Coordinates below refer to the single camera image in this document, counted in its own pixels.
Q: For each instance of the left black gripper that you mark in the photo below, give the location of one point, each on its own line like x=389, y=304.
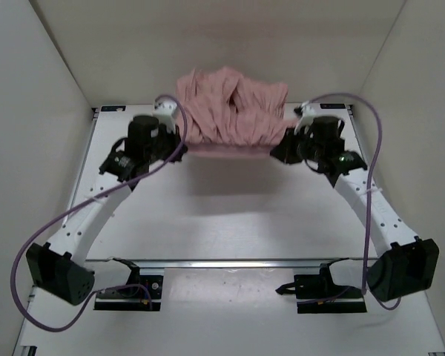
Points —
x=176, y=135

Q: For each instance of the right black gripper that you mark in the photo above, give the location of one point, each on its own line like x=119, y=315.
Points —
x=285, y=152

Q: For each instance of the pink pleated skirt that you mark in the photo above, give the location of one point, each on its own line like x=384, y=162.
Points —
x=232, y=115

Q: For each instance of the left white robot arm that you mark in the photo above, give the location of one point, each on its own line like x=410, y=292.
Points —
x=58, y=266

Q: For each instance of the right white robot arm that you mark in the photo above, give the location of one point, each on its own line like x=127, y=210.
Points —
x=406, y=263

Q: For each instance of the right blue table label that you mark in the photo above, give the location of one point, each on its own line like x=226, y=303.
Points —
x=332, y=106

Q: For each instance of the blue table label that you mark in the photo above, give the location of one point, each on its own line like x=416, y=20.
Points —
x=113, y=108
x=332, y=106

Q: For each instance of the left blue table label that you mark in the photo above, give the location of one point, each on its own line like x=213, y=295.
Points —
x=113, y=108

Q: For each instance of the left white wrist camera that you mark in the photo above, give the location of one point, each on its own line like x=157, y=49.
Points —
x=165, y=111

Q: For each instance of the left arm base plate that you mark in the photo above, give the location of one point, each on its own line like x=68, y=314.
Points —
x=123, y=286

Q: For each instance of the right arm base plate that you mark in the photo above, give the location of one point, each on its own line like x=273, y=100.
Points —
x=317, y=294

